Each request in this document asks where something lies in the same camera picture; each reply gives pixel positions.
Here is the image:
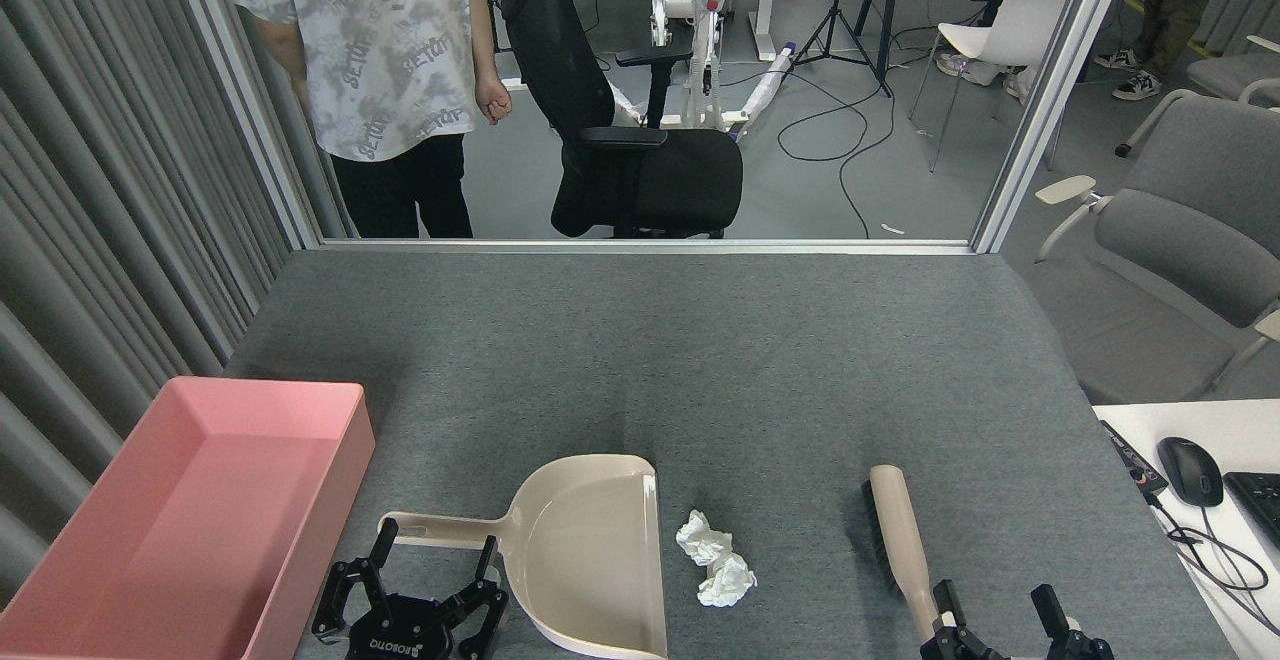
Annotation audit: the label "silver frame rail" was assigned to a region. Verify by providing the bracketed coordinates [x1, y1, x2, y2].
[320, 238, 976, 256]

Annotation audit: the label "grey pleated curtain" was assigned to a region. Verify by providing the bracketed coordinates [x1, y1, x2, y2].
[0, 0, 301, 611]

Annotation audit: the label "black keyboard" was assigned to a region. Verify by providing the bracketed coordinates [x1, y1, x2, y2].
[1224, 471, 1280, 551]

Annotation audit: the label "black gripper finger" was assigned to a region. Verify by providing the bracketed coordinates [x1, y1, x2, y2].
[920, 580, 1001, 660]
[1032, 585, 1114, 660]

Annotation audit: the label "beige hand brush black bristles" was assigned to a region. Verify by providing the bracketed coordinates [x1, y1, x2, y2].
[862, 464, 946, 646]

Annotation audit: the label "beige plastic dustpan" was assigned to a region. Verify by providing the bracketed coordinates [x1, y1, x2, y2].
[378, 454, 669, 660]

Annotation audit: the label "pink plastic bin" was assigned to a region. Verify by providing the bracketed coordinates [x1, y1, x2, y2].
[0, 376, 376, 660]

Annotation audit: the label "black mouse cable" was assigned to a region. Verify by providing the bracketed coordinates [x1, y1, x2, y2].
[1145, 490, 1280, 636]

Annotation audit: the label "person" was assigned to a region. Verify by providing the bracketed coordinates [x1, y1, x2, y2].
[1093, 0, 1241, 101]
[935, 0, 1093, 101]
[205, 0, 513, 239]

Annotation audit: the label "small black flat device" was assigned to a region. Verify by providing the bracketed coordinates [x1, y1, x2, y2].
[1100, 420, 1169, 498]

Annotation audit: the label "grey padded armchair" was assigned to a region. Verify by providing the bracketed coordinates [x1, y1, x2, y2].
[1030, 90, 1280, 406]
[1185, 35, 1280, 106]

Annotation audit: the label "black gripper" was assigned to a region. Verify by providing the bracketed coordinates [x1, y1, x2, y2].
[312, 518, 509, 660]

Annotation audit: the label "white paper ball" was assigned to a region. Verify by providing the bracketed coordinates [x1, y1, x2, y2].
[676, 510, 733, 568]
[697, 552, 758, 608]

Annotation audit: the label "person's hand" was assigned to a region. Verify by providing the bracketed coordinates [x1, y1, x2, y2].
[475, 73, 513, 126]

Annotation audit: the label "black floor cable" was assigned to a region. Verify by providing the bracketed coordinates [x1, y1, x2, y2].
[778, 70, 901, 239]

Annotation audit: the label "black office chair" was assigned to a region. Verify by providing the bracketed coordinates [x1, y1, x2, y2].
[497, 0, 744, 239]

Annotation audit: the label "silver frame post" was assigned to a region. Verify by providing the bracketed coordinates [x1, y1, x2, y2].
[165, 0, 323, 249]
[970, 0, 1141, 254]

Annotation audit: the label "white wheeled stand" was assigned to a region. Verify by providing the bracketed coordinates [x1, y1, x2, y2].
[600, 0, 801, 141]

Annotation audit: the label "white side desk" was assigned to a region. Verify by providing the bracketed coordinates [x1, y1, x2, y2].
[1092, 399, 1280, 660]

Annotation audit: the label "black computer mouse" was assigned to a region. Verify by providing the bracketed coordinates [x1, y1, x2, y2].
[1157, 437, 1224, 508]

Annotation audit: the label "white plastic chair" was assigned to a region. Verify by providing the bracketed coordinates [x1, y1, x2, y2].
[908, 0, 1073, 173]

